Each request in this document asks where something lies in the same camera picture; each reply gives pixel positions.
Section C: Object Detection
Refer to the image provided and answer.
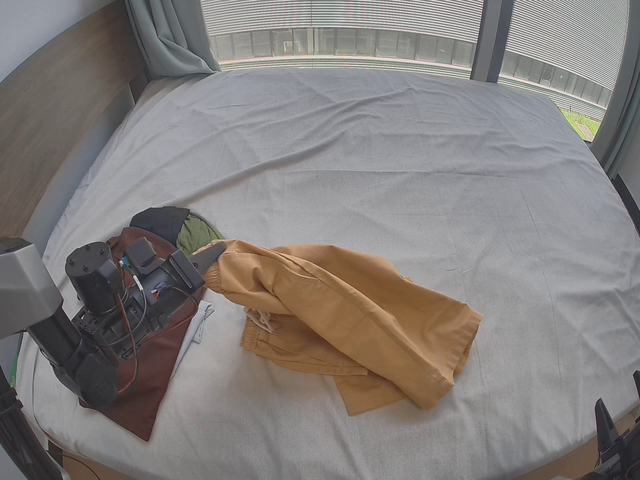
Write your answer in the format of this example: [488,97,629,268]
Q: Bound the white garment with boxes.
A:
[172,300,216,376]

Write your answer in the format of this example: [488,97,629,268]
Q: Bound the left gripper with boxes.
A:
[127,249,206,326]

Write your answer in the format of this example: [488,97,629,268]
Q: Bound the mustard yellow shorts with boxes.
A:
[202,238,484,415]

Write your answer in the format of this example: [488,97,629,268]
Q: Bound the grey-green curtain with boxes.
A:
[119,0,221,80]

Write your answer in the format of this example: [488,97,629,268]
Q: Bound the olive green garment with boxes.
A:
[176,212,224,259]

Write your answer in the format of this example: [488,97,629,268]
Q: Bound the window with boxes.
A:
[192,0,640,179]

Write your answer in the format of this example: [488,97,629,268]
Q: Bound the bed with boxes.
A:
[0,0,640,480]

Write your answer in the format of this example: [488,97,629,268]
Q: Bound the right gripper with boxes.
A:
[594,370,640,480]

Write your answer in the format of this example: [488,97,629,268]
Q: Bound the black garment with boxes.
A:
[131,207,192,245]

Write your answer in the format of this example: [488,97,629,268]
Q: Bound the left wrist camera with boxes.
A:
[124,238,161,274]

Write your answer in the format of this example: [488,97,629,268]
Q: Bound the brown shorts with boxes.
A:
[77,225,207,443]

